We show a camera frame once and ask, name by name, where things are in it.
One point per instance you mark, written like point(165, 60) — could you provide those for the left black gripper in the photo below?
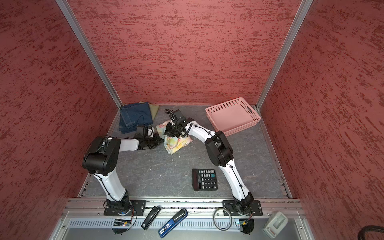
point(157, 141)

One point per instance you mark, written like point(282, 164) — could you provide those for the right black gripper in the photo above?
point(169, 131)

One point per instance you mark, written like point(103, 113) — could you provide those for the pastel patterned cloth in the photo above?
point(172, 145)

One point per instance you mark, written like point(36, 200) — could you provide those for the blue denim skirt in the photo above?
point(133, 115)

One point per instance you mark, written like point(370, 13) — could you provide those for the olive green skirt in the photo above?
point(154, 110)

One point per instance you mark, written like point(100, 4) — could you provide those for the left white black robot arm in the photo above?
point(101, 160)

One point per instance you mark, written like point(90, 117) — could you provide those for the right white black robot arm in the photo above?
point(219, 151)

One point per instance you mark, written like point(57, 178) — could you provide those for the pink plastic basket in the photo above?
point(233, 116)

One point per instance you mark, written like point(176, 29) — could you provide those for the black desk calculator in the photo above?
point(204, 180)

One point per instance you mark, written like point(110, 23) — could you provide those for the left small circuit board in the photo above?
point(122, 223)

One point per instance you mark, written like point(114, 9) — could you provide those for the small circuit board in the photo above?
point(246, 226)
point(122, 223)

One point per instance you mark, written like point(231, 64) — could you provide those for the blue black stapler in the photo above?
point(172, 223)

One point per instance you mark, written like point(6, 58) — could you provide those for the right small circuit board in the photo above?
point(246, 226)

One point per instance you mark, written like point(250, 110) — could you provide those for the grey plastic dispenser box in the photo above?
point(275, 224)

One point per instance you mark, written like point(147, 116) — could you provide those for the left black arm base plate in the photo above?
point(138, 205)

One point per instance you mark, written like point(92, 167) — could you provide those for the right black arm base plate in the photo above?
point(256, 208)

